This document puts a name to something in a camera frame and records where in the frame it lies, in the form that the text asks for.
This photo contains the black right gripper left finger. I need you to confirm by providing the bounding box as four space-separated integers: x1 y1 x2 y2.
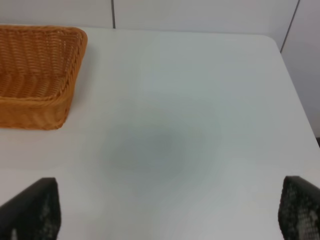
0 177 62 240

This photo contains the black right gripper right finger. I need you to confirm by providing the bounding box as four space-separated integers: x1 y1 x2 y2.
278 176 320 240

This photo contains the orange wicker basket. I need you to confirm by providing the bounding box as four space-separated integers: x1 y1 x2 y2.
0 25 88 130

